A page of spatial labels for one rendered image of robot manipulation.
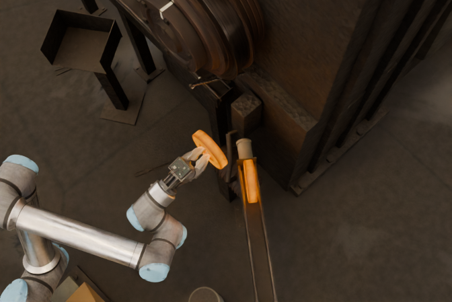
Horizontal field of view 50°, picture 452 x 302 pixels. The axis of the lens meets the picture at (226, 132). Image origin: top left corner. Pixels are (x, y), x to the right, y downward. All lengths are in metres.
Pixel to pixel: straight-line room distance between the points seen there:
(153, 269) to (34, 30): 1.90
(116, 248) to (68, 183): 1.06
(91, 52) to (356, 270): 1.59
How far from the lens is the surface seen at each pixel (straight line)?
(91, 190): 2.63
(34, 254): 2.14
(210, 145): 1.63
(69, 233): 1.69
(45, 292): 2.24
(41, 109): 2.88
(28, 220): 1.72
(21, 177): 1.81
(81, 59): 2.22
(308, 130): 1.70
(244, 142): 1.85
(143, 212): 1.69
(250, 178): 1.72
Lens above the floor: 2.44
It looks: 69 degrees down
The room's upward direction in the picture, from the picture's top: 5 degrees counter-clockwise
